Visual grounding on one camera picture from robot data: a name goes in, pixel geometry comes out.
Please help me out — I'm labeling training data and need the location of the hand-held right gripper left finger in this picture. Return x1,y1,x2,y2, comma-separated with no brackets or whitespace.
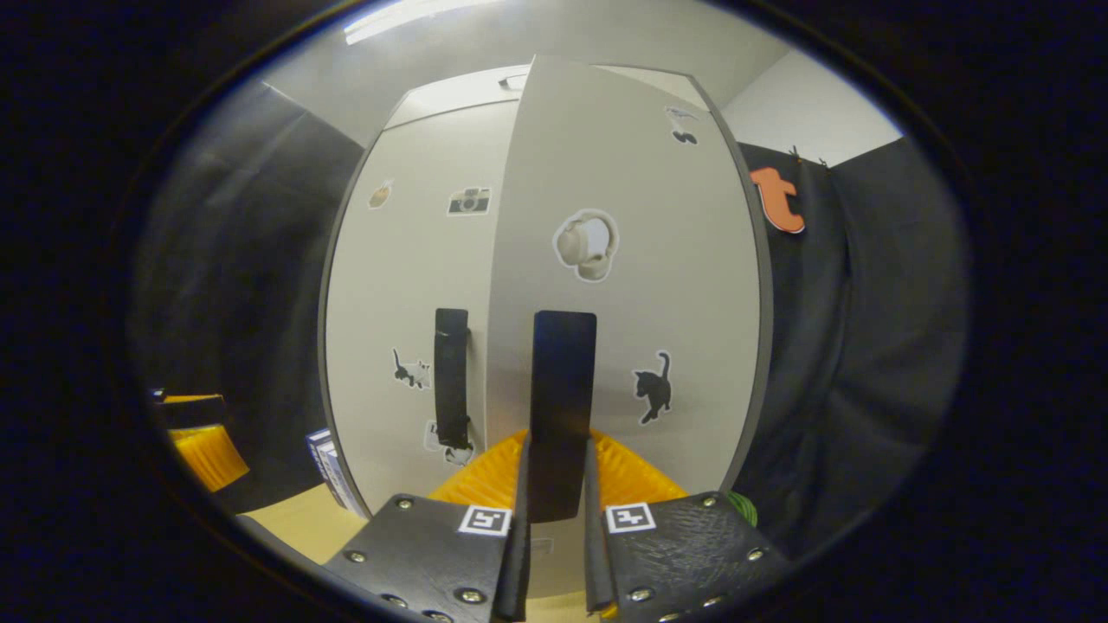
322,428,533,623

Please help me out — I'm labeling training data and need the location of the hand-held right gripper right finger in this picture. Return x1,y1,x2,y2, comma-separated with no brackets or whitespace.
584,430,793,623

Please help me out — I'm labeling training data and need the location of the black door handle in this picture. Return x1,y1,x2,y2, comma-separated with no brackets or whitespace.
433,307,473,451
528,310,598,525

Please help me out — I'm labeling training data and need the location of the cabinet door with camera sticker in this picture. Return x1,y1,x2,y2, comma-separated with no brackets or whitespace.
325,100,520,520

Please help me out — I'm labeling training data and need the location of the white double-door shoe cabinet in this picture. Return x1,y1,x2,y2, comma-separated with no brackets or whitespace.
319,54,774,600

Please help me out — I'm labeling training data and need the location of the cabinet door with headphone sticker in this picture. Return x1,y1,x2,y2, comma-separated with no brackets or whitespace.
485,54,774,600

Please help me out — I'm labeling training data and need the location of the blue white box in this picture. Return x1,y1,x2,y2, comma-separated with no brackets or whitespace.
305,428,370,518

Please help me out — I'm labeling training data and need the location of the black backdrop cloth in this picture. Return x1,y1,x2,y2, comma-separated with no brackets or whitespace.
128,82,366,513
734,137,970,559

